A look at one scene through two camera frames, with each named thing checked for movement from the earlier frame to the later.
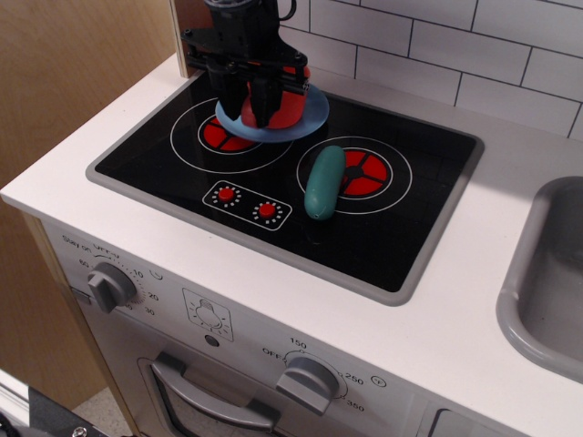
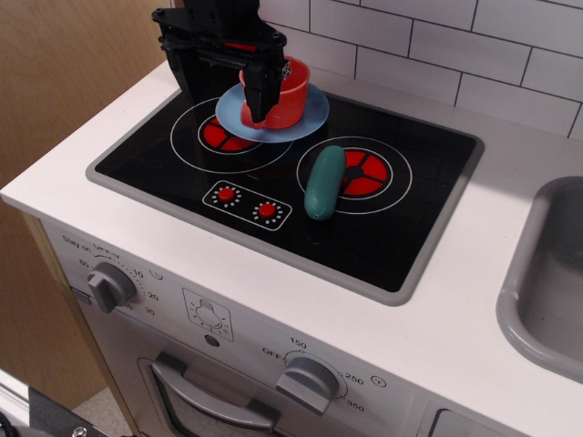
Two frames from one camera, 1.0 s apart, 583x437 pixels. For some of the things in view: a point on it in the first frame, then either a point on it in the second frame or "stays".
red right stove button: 267,209 stays
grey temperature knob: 309,383 stays
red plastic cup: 291,106 stays
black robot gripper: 245,38 → 228,31
